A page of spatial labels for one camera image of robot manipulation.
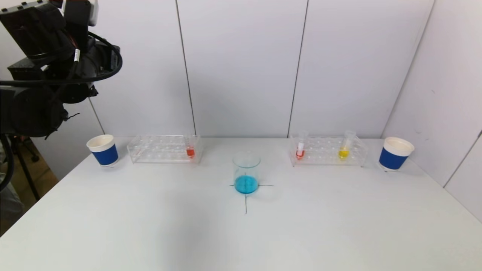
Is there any test tube with yellow pigment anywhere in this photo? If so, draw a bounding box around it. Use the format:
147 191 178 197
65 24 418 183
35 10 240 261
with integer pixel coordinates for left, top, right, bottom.
337 130 356 161

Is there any test tube with orange-red pigment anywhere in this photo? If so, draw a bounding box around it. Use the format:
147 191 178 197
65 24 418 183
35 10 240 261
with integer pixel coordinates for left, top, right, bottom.
183 130 197 159

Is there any red pigment tube, white label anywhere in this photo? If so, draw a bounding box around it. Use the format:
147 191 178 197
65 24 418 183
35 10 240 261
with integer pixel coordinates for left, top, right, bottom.
295 130 309 160

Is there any clear acrylic test tube rack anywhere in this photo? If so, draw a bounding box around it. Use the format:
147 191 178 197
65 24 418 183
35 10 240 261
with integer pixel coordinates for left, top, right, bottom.
127 134 203 165
288 135 368 167

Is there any black tripod stand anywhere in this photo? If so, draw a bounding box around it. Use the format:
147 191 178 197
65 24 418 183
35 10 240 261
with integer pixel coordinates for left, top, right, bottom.
14 135 41 202

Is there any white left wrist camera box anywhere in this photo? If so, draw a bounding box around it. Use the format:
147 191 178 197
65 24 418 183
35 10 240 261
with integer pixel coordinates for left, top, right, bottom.
62 0 99 37

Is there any blue white paper cup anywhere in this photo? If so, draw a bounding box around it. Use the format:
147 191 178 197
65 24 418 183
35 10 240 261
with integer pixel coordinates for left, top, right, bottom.
86 134 120 167
378 137 415 172

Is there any clear glass beaker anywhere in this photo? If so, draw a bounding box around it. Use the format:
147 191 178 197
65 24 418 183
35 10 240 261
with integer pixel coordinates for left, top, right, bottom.
232 151 261 195

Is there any person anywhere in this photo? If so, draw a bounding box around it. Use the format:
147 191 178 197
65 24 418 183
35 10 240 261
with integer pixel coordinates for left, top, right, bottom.
0 181 23 228

